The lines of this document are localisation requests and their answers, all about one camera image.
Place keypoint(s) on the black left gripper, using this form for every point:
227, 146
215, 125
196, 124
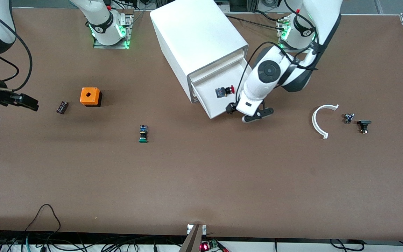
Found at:
230, 107

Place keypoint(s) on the red push button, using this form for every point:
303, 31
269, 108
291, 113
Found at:
224, 91

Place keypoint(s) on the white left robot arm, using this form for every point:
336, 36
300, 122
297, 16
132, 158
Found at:
268, 71

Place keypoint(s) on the green push button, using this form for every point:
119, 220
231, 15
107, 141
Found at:
143, 134

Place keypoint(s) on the small black terminal block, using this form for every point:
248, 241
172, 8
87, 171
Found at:
62, 107

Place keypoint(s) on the orange box with hole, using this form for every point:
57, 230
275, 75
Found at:
90, 96

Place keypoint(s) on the white curved plastic arc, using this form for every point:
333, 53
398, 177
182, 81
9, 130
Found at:
315, 122

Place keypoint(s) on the small grey metal part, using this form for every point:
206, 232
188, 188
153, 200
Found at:
348, 118

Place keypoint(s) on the green circuit board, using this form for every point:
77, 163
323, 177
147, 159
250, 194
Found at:
212, 245

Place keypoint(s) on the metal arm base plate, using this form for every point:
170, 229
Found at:
282, 43
128, 36

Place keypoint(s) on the small black switch part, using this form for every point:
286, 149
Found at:
363, 125

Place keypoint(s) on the grey camera mount pole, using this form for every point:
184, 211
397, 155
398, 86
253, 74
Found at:
191, 241

